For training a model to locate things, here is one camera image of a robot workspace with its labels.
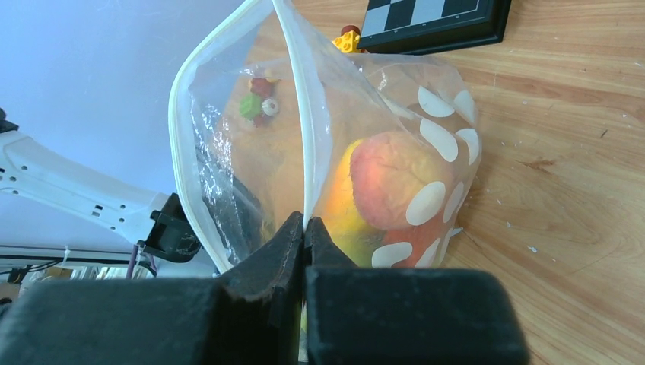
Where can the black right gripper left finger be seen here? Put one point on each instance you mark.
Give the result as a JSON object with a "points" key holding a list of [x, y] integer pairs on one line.
{"points": [[248, 315]]}

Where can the yellow toy brick car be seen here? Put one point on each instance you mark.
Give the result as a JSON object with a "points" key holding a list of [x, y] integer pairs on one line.
{"points": [[348, 40]]}

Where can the yellow mango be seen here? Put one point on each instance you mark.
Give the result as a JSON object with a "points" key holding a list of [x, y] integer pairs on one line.
{"points": [[348, 230]]}

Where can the clear dotted zip bag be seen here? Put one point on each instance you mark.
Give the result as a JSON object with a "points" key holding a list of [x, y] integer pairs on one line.
{"points": [[238, 183]]}

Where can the black white checkerboard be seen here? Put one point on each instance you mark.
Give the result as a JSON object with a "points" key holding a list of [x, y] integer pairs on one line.
{"points": [[421, 27]]}

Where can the pink peach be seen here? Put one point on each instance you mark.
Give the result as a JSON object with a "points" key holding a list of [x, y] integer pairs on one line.
{"points": [[398, 182]]}

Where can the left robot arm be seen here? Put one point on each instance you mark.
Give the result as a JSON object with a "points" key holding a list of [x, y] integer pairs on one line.
{"points": [[155, 221]]}

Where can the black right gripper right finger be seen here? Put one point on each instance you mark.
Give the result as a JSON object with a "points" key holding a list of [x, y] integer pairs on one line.
{"points": [[404, 315]]}

